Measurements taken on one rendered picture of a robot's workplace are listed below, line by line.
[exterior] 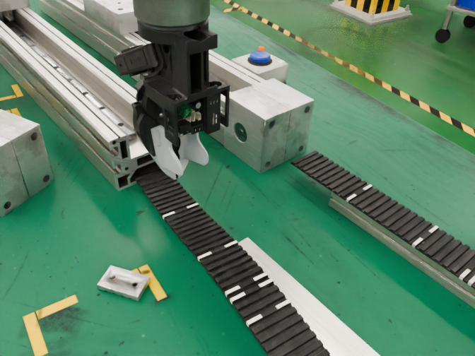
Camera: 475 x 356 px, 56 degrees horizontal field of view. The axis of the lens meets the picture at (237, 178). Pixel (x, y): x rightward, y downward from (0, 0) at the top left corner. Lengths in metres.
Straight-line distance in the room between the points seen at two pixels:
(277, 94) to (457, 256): 0.33
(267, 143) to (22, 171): 0.33
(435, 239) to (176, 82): 0.35
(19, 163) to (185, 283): 0.27
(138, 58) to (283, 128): 0.24
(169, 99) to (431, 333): 0.37
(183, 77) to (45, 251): 0.28
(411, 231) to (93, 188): 0.43
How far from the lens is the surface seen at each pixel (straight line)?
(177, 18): 0.44
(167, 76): 0.49
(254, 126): 0.64
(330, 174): 0.64
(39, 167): 0.66
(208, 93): 0.47
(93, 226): 0.60
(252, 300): 0.46
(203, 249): 0.51
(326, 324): 0.47
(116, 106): 0.74
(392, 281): 0.57
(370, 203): 0.60
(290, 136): 0.68
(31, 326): 0.52
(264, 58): 0.86
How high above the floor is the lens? 1.19
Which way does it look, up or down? 38 degrees down
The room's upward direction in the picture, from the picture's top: 3 degrees clockwise
